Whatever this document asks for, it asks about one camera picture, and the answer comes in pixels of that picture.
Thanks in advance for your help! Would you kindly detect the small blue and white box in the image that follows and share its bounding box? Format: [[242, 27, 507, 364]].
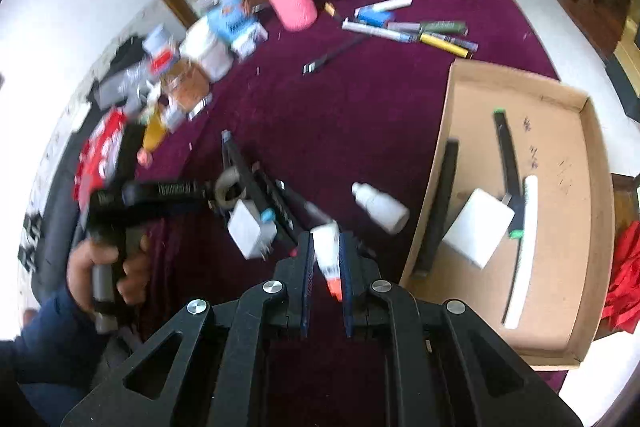
[[231, 23, 270, 62]]

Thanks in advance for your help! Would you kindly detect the shallow cardboard box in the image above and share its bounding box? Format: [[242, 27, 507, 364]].
[[399, 58, 616, 369]]

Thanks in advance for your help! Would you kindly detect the red and white package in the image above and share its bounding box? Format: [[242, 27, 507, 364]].
[[74, 108, 132, 202]]

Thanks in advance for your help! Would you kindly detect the black marker with blue cap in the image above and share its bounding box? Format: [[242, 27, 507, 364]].
[[252, 162, 281, 224]]

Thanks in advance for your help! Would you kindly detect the white glue tube orange cap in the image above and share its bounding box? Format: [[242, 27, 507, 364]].
[[310, 222, 343, 303]]

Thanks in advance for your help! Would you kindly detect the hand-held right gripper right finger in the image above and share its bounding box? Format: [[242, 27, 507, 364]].
[[339, 231, 583, 427]]

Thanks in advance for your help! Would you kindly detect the long black flat bar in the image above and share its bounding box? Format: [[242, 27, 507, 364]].
[[412, 138, 460, 279]]

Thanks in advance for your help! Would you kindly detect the flat white box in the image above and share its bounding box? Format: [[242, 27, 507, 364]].
[[442, 188, 516, 270]]

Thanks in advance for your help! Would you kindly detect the person's left forearm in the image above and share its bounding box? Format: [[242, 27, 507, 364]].
[[0, 287, 108, 413]]

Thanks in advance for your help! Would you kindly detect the person's left hand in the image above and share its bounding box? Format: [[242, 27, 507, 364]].
[[67, 237, 151, 310]]

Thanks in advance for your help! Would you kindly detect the red cloth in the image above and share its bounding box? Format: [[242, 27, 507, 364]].
[[597, 219, 640, 335]]

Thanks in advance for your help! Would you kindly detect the small white plastic bottle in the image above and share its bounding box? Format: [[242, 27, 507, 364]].
[[351, 182, 411, 235]]

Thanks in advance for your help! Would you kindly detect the black pen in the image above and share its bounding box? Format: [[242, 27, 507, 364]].
[[302, 34, 371, 76]]

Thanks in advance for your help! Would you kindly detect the yellow marker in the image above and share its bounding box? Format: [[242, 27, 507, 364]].
[[417, 32, 479, 60]]

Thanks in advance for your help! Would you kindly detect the white round can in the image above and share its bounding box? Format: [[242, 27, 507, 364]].
[[179, 16, 235, 82]]

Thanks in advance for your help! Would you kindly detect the black cloth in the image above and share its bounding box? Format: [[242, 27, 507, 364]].
[[107, 36, 147, 80]]

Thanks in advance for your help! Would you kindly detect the small white labelled box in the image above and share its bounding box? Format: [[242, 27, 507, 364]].
[[162, 104, 188, 132]]

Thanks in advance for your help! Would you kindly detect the white charger plug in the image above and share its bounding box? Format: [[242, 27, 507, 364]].
[[227, 199, 277, 260]]

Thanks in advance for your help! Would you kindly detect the dark green marker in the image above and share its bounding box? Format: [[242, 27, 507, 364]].
[[419, 20, 469, 38]]

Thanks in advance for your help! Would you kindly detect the white marker in tray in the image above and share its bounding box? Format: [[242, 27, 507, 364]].
[[501, 175, 540, 330]]

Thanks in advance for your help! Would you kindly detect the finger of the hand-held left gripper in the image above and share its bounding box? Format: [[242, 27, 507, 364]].
[[137, 179, 218, 202], [147, 200, 221, 217]]

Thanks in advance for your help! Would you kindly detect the black and silver paint marker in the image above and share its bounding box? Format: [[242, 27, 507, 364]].
[[186, 94, 214, 120]]

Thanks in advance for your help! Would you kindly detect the long white silver pen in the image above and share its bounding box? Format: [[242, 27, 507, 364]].
[[341, 19, 422, 45]]

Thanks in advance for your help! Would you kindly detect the red and white box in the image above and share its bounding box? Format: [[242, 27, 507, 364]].
[[142, 24, 182, 82]]

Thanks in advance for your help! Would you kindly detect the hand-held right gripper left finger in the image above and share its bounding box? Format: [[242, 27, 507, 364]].
[[60, 231, 317, 427]]

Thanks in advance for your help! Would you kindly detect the black marker with green caps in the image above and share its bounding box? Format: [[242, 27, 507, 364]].
[[492, 108, 523, 240]]

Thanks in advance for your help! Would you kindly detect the blue and white carton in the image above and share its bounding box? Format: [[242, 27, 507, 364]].
[[205, 0, 251, 42]]

